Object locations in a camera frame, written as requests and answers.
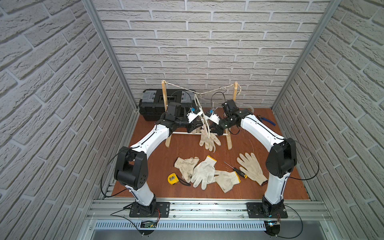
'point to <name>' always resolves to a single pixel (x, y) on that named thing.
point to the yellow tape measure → (173, 179)
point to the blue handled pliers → (266, 120)
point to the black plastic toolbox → (151, 104)
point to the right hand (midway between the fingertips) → (211, 128)
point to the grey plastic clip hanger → (252, 108)
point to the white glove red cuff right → (252, 168)
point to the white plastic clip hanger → (202, 111)
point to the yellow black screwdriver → (239, 172)
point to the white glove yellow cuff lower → (226, 180)
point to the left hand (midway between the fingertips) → (204, 120)
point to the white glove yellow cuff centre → (203, 171)
